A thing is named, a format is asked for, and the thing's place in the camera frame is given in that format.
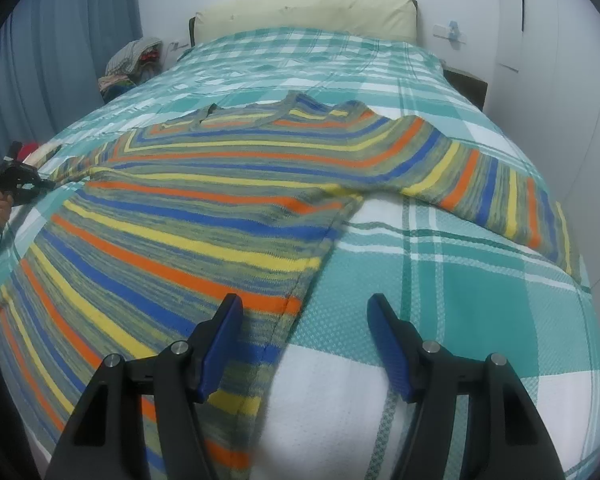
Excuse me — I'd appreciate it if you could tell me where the striped knit sweater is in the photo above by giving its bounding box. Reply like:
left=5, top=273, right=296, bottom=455
left=0, top=91, right=583, bottom=480

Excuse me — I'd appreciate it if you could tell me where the blue curtain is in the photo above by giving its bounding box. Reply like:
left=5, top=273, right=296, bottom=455
left=0, top=0, right=144, bottom=193

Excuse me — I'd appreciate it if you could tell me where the pile of clothes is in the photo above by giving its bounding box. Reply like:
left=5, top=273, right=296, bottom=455
left=98, top=37, right=162, bottom=104

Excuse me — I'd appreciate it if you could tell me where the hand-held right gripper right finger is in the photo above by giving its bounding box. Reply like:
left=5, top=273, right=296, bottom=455
left=367, top=292, right=566, bottom=480

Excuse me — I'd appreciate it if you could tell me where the cream headboard cushion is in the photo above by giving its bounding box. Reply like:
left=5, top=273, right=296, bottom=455
left=194, top=0, right=419, bottom=47

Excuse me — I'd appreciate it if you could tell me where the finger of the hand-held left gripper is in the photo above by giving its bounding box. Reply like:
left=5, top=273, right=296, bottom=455
left=19, top=178, right=57, bottom=204

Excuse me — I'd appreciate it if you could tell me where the teal plaid blanket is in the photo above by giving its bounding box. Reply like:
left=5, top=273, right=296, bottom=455
left=0, top=27, right=600, bottom=480

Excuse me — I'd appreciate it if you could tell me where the white wall socket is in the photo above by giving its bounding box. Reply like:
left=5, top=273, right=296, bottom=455
left=432, top=19, right=469, bottom=44

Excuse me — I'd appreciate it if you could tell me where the white wardrobe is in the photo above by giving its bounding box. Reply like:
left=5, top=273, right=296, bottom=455
left=495, top=0, right=600, bottom=291

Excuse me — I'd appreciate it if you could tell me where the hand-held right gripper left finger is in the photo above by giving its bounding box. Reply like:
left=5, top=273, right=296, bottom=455
left=52, top=293, right=244, bottom=480

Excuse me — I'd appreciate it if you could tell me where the dark nightstand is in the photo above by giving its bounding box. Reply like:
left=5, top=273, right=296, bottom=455
left=442, top=65, right=489, bottom=113

